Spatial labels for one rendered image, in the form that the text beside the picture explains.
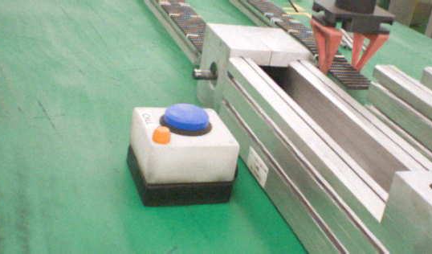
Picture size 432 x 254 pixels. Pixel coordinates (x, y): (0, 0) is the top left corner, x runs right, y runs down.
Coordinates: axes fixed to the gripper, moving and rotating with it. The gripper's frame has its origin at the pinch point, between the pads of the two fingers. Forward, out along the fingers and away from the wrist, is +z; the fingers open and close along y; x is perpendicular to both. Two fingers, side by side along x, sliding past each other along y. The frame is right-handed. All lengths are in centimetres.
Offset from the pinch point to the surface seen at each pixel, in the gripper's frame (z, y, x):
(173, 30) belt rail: 1.0, -20.6, 17.7
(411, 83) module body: -6.3, -3.4, -21.0
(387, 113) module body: -2.0, -4.6, -19.8
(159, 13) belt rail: 0.9, -21.0, 26.1
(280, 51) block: -7.5, -17.5, -15.0
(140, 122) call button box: -4.3, -35.4, -26.5
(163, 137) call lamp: -5.1, -34.5, -30.9
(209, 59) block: -4.1, -23.7, -9.3
